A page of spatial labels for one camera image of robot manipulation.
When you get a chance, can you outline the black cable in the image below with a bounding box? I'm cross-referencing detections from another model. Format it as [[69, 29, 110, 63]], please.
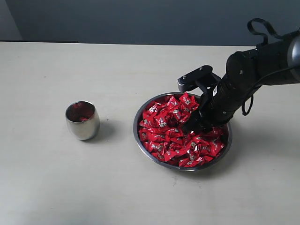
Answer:
[[241, 67, 300, 116]]

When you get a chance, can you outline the stainless steel cup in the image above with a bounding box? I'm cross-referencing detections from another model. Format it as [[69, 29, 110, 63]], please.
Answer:
[[65, 101, 100, 141]]

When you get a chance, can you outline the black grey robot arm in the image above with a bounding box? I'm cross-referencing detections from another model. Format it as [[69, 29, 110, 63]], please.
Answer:
[[177, 18, 300, 133]]

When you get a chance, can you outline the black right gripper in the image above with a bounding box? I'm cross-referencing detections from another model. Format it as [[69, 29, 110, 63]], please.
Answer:
[[181, 86, 244, 135]]

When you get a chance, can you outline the pile of red candies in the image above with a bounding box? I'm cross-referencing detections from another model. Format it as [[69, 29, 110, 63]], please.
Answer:
[[137, 92, 227, 168]]

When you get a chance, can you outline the metal bowl of red candies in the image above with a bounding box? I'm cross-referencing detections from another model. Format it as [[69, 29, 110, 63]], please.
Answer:
[[133, 92, 233, 172]]

